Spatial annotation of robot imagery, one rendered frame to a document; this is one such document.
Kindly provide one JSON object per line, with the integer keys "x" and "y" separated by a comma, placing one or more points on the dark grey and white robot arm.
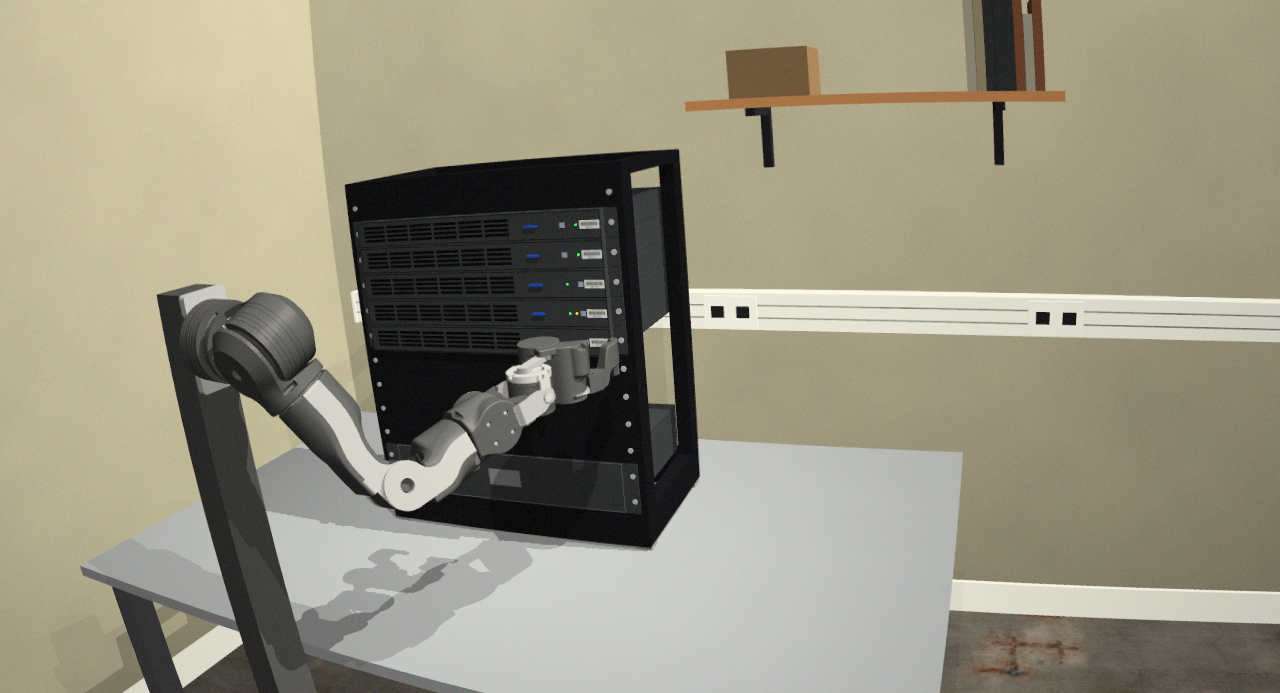
{"x": 325, "y": 417}

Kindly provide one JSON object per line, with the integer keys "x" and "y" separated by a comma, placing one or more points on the black server rack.
{"x": 525, "y": 252}

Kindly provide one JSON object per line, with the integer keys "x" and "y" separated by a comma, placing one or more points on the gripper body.
{"x": 569, "y": 360}

